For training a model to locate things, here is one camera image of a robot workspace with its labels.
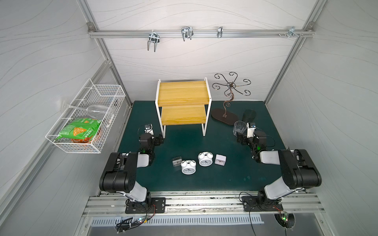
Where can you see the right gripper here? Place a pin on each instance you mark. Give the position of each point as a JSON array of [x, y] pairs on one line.
[[241, 137]]

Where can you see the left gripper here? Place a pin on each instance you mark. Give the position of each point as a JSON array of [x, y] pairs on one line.
[[158, 140]]

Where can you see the white square alarm clock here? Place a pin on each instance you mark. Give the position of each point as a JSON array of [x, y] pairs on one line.
[[220, 160]]

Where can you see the white twin-bell alarm clock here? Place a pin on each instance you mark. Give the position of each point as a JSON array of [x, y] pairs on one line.
[[205, 159], [188, 167]]

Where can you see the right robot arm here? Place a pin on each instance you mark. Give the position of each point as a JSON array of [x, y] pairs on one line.
[[298, 171]]

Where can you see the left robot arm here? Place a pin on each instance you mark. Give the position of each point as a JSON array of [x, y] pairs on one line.
[[119, 174]]

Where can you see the wooden two-tier shelf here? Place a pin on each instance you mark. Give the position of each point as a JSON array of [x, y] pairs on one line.
[[183, 103]]

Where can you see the clear drinking glass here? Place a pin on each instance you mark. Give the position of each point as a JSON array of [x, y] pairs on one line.
[[239, 128]]

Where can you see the dark tinted glass cup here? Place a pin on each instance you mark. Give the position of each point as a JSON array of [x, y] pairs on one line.
[[249, 116]]

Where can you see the metal scroll jewelry stand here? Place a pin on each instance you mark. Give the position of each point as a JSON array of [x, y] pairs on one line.
[[223, 115]]

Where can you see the clear wine glass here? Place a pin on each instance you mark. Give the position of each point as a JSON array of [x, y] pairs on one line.
[[94, 111]]

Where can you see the red snack package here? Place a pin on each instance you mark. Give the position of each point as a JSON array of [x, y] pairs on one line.
[[83, 141]]

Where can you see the green snack bag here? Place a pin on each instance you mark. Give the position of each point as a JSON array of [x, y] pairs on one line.
[[80, 128]]

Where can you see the metal double hook left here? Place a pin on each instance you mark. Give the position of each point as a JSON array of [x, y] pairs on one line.
[[153, 39]]

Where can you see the metal double hook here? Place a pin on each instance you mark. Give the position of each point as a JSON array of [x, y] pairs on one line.
[[153, 39], [187, 33]]

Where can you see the metal double hook middle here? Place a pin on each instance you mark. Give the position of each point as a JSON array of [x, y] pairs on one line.
[[187, 33]]

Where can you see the metal single hook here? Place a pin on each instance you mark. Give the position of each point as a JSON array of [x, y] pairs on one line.
[[219, 32]]

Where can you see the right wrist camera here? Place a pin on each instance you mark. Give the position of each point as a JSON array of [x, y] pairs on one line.
[[250, 129]]

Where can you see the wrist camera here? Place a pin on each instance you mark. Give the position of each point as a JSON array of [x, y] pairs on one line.
[[250, 129], [148, 128]]

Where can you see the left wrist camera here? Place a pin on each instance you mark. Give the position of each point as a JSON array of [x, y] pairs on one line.
[[148, 128]]

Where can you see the white wire basket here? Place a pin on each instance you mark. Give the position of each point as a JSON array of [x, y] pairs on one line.
[[107, 95]]

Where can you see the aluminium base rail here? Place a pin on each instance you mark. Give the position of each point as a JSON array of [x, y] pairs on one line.
[[200, 202]]

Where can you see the aluminium top rail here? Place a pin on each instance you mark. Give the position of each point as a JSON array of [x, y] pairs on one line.
[[198, 33]]

